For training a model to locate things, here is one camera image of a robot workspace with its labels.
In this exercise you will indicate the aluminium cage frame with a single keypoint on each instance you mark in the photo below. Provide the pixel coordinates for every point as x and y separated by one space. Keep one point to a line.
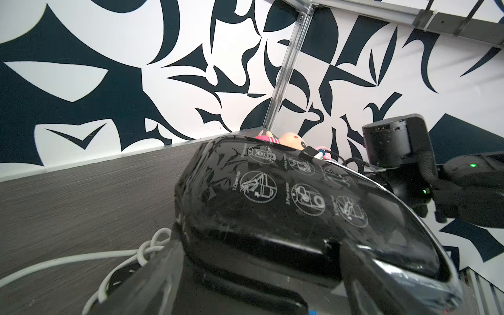
353 70

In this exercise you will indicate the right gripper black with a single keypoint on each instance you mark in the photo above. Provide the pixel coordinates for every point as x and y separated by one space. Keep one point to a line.
402 151

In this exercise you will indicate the pink plush doll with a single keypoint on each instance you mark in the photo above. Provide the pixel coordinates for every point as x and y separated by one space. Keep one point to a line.
295 141

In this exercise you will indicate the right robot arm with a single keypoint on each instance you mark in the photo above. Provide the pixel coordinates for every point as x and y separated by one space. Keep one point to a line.
469 188

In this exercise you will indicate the black coffee machine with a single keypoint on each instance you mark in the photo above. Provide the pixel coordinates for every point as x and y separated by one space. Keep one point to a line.
261 228

